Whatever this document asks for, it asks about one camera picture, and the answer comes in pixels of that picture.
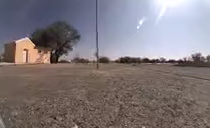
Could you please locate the tall thin light pole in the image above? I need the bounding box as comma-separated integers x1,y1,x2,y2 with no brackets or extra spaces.
94,0,100,70

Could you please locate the brown gravel dirt ground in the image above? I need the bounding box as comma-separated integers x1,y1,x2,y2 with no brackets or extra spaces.
0,62,210,128

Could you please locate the row of distant bushes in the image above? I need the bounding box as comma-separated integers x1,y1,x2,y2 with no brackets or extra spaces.
58,52,210,68

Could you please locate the large dark tree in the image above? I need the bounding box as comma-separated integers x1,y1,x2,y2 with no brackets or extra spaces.
30,20,82,64

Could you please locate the small tan building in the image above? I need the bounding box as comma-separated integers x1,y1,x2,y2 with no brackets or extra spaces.
3,36,52,65

